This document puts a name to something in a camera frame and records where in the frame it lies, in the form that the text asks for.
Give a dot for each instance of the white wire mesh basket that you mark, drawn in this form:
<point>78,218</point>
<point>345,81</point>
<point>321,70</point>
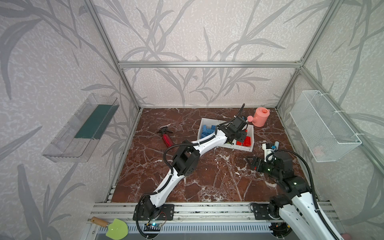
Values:
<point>328,136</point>

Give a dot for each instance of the controller board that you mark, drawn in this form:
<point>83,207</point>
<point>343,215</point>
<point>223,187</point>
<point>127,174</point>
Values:
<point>153,227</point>
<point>280,230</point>

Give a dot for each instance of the right controller board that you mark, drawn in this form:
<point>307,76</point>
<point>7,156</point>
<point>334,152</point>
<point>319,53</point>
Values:
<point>280,230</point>

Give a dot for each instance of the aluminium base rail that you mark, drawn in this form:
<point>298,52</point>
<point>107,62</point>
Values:
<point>188,212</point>

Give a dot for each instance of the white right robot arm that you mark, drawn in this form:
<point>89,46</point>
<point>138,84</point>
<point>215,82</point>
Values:
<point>297,209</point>

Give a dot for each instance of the left controller board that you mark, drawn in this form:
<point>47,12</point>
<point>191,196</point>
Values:
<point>153,227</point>

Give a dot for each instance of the pink watering can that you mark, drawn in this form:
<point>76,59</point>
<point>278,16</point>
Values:
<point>260,117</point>

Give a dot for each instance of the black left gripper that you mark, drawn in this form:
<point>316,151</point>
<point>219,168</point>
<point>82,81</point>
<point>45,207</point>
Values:
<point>240,132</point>

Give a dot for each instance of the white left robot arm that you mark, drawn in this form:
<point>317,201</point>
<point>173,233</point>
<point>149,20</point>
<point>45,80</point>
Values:
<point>182,160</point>

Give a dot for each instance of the blue lego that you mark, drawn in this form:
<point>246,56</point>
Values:
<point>204,134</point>
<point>210,130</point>

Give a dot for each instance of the clear wall shelf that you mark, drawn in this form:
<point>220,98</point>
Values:
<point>80,136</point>

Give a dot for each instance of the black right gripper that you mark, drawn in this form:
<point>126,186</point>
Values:
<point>258,163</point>

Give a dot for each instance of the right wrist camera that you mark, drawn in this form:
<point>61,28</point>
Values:
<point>268,149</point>

